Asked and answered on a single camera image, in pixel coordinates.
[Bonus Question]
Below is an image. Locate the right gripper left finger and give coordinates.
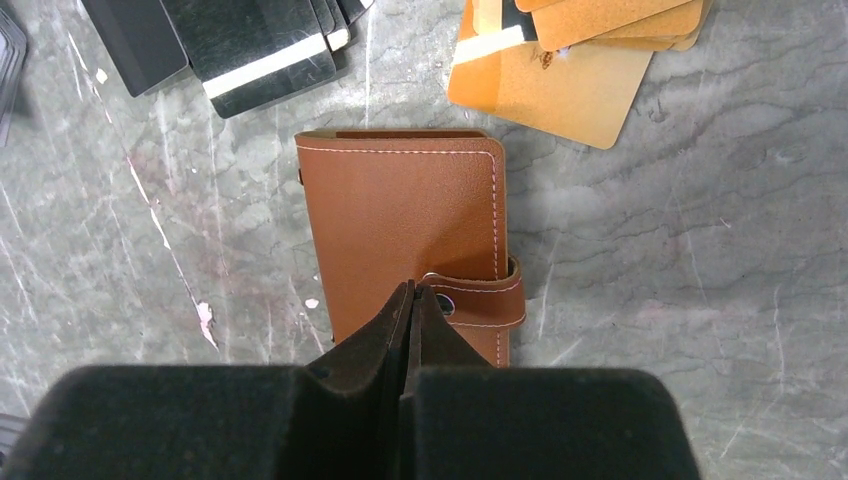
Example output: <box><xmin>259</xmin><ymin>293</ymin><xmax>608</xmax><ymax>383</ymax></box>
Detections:
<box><xmin>1</xmin><ymin>281</ymin><xmax>415</xmax><ymax>479</ymax></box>

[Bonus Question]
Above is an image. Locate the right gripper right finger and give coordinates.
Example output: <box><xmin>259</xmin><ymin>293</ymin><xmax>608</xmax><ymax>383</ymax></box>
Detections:
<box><xmin>400</xmin><ymin>286</ymin><xmax>700</xmax><ymax>479</ymax></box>

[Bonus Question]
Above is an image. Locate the brown leather card holder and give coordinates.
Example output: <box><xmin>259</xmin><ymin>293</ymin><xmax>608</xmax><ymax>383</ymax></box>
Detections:
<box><xmin>294</xmin><ymin>129</ymin><xmax>526</xmax><ymax>367</ymax></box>

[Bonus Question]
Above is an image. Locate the orange card stack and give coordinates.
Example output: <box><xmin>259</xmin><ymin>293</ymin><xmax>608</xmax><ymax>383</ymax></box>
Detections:
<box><xmin>447</xmin><ymin>1</ymin><xmax>712</xmax><ymax>149</ymax></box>

